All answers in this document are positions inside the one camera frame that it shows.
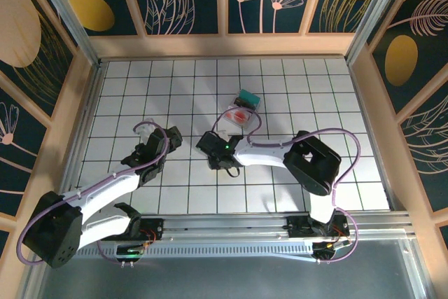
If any aluminium mounting rail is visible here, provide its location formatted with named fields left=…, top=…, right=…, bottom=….
left=34, top=211, right=419, bottom=244

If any teal card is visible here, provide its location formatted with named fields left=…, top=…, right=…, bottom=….
left=239, top=89, right=261, bottom=102

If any grey metal sheet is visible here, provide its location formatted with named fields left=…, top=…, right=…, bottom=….
left=20, top=239, right=437, bottom=299

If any aluminium corner post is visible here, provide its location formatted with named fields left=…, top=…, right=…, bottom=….
left=27, top=0, right=104, bottom=69
left=344, top=0, right=412, bottom=65

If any slotted grey cable duct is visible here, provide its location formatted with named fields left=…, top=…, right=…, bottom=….
left=48, top=244, right=318, bottom=261

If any white card with red circle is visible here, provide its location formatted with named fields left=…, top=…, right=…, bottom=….
left=227, top=109, right=251, bottom=126

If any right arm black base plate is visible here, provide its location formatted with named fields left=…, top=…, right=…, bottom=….
left=285, top=211, right=351, bottom=240

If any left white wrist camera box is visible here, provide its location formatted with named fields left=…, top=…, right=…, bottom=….
left=138, top=118, right=158, bottom=136

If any clear plastic card box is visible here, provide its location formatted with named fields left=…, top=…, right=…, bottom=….
left=225, top=88, right=263, bottom=130

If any aluminium side rail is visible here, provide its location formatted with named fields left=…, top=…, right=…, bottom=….
left=55, top=60, right=108, bottom=216
left=348, top=60, right=410, bottom=214

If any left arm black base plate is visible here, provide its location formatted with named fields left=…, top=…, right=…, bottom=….
left=99, top=217, right=165, bottom=242

